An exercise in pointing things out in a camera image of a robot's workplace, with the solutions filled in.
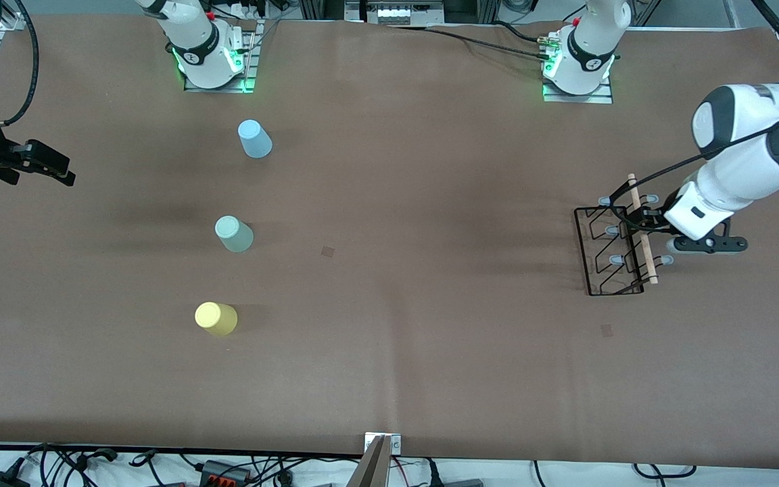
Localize pale green plastic cup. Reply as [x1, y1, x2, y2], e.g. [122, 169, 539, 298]
[214, 215, 255, 254]

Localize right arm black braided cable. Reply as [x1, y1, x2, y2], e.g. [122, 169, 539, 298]
[0, 0, 40, 129]

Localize brown table cover sheet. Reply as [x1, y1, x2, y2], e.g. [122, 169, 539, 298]
[0, 15, 779, 471]

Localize white power strip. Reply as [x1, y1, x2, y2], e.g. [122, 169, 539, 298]
[210, 0, 270, 21]

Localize grey camera support bar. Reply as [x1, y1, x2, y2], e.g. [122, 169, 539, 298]
[348, 436, 390, 487]

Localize grey control box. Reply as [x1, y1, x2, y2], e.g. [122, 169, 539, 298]
[346, 0, 446, 26]

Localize light blue plastic cup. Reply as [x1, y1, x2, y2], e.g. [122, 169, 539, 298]
[237, 120, 273, 160]

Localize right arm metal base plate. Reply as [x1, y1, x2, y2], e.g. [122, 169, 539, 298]
[183, 20, 259, 93]

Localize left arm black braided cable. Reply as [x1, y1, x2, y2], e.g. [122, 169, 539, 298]
[609, 0, 779, 207]

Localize black power cables pair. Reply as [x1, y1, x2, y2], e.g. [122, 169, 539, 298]
[389, 20, 559, 63]

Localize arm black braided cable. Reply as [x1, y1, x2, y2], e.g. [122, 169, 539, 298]
[609, 0, 779, 207]
[0, 0, 40, 129]

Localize tangled black floor cables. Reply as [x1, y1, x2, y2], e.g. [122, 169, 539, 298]
[0, 443, 363, 487]

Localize black looped floor cable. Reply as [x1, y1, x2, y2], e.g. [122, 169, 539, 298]
[633, 463, 698, 480]

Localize yellow plastic cup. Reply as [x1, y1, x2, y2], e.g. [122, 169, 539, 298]
[194, 302, 239, 337]

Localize black wire cup holder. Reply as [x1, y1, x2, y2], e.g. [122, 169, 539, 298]
[573, 172, 676, 297]

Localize black orange terminal box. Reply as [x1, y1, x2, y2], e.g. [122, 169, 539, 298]
[199, 460, 253, 486]

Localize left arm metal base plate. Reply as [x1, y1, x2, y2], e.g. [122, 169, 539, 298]
[542, 68, 615, 104]

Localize small metal clamp bracket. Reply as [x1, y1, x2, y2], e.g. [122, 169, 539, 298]
[364, 433, 402, 455]

